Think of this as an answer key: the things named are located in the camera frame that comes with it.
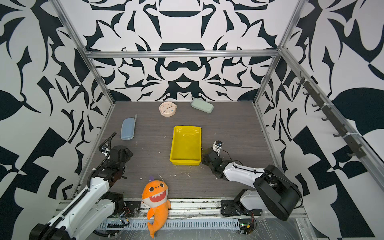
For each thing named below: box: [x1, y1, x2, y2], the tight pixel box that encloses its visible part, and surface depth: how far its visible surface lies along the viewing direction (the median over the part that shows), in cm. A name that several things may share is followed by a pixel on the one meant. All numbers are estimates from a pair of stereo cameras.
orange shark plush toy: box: [142, 176, 171, 239], surface depth 72 cm
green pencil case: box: [191, 98, 214, 114], surface depth 117 cm
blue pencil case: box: [120, 114, 138, 141], surface depth 104 cm
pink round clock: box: [159, 101, 177, 117], surface depth 114 cm
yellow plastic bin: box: [169, 126, 202, 166], surface depth 96 cm
